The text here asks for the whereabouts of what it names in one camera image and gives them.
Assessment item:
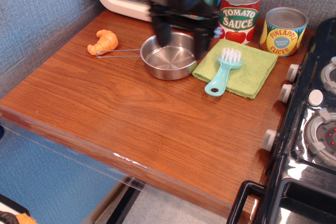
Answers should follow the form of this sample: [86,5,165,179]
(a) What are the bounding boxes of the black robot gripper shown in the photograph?
[148,0,219,60]

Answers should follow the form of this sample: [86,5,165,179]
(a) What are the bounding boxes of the teal dish brush white bristles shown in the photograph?
[205,48,243,97]

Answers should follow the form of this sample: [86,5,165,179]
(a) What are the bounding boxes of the green folded cloth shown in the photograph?
[192,39,278,99]

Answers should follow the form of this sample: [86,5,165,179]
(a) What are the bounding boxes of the small steel pan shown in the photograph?
[95,31,202,81]

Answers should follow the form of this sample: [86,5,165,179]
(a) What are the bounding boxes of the tomato sauce can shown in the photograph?
[218,0,261,44]

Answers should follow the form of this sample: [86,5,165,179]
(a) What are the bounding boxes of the orange toy croissant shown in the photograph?
[87,29,119,56]

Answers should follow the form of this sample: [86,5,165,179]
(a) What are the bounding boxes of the pineapple slices can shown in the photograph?
[259,7,308,57]

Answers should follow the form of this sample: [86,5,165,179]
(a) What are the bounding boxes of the grey stove knob upper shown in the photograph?
[286,64,300,82]

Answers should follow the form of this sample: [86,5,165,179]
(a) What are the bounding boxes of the grey stove knob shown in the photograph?
[279,84,292,103]
[286,64,300,82]
[262,129,277,152]

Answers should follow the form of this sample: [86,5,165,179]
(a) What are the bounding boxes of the grey stove knob middle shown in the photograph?
[279,84,292,103]

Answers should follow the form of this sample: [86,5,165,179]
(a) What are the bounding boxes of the grey stove knob lower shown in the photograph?
[262,129,277,152]

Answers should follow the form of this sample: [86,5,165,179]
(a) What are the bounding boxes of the black toy stove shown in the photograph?
[227,18,335,223]

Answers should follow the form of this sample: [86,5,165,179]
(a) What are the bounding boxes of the orange plush object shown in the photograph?
[15,214,37,224]

